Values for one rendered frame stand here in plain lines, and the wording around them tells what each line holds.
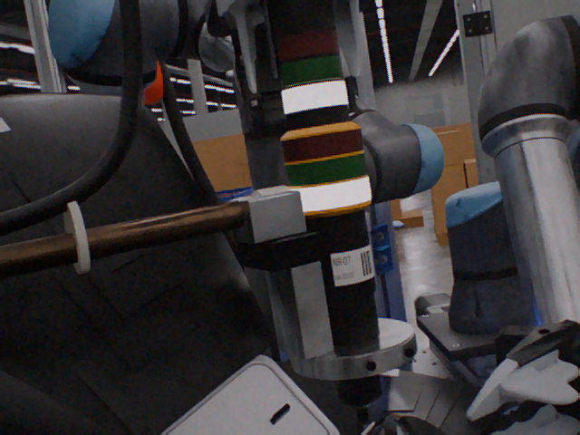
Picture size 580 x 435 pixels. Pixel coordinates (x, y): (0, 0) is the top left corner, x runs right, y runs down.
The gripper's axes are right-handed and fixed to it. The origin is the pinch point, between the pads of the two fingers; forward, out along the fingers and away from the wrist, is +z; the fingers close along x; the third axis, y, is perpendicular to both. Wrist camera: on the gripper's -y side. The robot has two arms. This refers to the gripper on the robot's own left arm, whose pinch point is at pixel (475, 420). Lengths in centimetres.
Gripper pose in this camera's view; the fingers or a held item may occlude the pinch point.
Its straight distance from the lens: 52.2
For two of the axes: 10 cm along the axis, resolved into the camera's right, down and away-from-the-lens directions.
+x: 1.0, 9.8, 2.0
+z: -8.5, 1.9, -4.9
